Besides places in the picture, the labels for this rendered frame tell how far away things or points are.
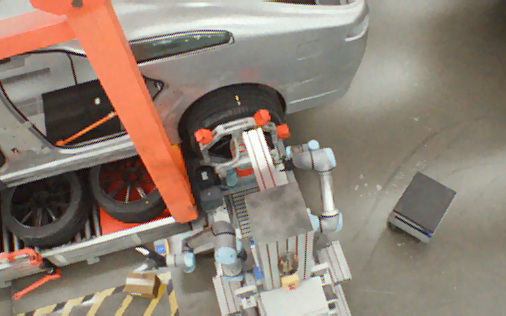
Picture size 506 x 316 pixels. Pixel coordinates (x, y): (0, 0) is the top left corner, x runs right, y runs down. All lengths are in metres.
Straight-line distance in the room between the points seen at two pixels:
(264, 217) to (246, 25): 1.35
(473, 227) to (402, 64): 1.66
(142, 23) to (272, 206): 1.42
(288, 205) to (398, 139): 2.65
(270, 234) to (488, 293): 2.58
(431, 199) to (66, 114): 2.86
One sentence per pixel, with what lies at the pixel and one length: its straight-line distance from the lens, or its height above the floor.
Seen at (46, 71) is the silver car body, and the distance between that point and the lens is 4.65.
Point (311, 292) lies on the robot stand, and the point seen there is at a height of 1.23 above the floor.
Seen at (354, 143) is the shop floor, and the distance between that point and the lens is 4.97.
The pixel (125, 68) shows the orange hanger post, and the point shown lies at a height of 2.39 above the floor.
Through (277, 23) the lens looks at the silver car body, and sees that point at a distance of 3.46.
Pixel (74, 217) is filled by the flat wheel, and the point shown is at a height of 0.48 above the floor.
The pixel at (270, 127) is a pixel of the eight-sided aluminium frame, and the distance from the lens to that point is 3.88.
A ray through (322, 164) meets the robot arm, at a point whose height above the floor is 1.29.
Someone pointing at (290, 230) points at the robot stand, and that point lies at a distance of 2.47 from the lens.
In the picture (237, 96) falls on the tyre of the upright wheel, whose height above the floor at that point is 1.17.
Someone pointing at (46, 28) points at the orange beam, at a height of 2.72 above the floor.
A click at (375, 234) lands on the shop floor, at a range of 4.66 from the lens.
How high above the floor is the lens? 4.36
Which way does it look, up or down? 63 degrees down
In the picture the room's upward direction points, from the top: 10 degrees counter-clockwise
